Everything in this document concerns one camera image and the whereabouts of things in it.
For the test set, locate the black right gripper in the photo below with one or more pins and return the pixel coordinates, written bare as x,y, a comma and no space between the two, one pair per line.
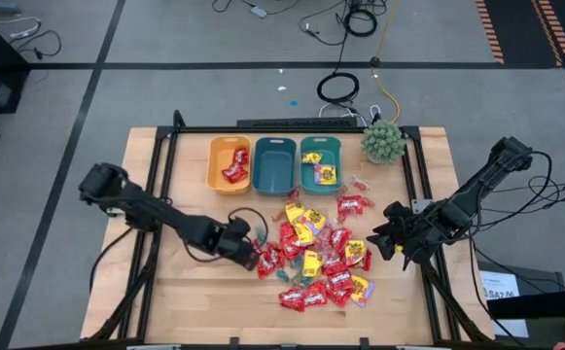
408,228

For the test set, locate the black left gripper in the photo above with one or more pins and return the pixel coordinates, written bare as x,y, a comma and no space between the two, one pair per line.
228,238

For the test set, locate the clear teal gummy candy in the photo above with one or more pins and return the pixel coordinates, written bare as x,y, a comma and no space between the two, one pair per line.
296,262
262,238
282,276

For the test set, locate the yellow Sour Patch candy bag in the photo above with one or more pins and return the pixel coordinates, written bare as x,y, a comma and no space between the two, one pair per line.
294,212
304,234
311,157
312,262
355,252

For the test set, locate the red Skittles candy bag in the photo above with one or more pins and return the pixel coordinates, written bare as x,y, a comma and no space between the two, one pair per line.
287,231
315,294
350,205
292,250
292,299
341,279
265,266
340,297
240,155
235,172
279,255
367,261
340,238
333,265

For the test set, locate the yellow purple Sour Patch bag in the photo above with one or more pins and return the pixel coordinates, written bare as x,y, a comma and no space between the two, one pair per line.
362,290
326,174
314,220

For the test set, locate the blue plastic bin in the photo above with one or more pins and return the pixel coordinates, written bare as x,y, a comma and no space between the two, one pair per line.
274,167

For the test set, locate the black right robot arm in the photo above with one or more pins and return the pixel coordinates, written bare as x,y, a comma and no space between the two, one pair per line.
481,189

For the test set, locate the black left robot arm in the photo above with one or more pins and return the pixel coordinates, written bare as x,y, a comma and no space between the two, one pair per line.
165,214

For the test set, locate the clear wrapped green gummy candy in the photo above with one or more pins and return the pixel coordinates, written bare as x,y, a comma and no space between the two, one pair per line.
302,281

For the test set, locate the black table clamp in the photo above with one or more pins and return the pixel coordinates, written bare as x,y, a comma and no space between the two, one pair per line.
234,342
365,342

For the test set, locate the potted artificial green plant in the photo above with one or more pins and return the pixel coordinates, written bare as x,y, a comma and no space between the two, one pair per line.
383,142

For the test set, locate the green plastic bin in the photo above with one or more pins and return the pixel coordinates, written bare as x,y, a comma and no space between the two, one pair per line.
330,146

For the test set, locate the yellow plastic bin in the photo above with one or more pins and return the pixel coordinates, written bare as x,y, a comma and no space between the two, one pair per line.
219,146

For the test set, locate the white paper sign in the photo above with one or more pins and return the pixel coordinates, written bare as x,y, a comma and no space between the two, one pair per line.
498,282

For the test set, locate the black ribbed bar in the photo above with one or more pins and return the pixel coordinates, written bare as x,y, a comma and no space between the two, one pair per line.
296,122

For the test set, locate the black side table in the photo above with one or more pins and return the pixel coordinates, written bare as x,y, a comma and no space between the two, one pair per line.
544,301

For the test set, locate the grey power adapter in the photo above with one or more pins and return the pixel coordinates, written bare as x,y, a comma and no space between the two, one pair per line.
258,11

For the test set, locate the silver mount plate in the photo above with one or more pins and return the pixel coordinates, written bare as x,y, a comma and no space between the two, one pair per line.
112,211
420,205

